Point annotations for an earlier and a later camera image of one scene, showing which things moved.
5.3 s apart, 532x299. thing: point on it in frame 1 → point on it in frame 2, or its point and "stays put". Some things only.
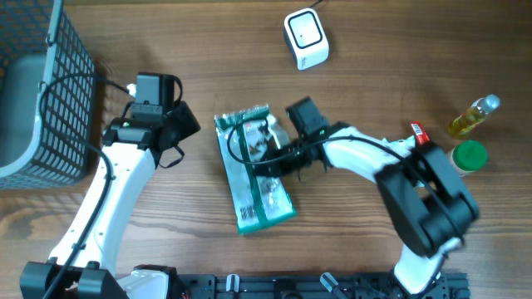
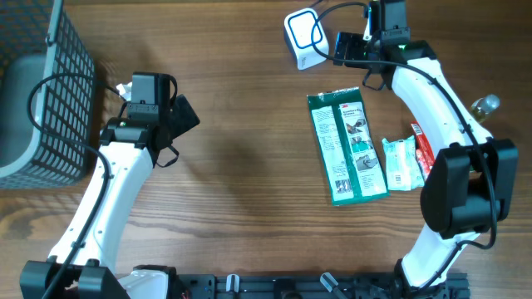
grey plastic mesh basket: (48, 96) stays put
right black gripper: (278, 169) → (352, 41)
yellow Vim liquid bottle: (476, 112) stays put
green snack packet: (243, 135) → (350, 159)
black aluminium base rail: (449, 286) stays put
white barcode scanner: (306, 38) stays put
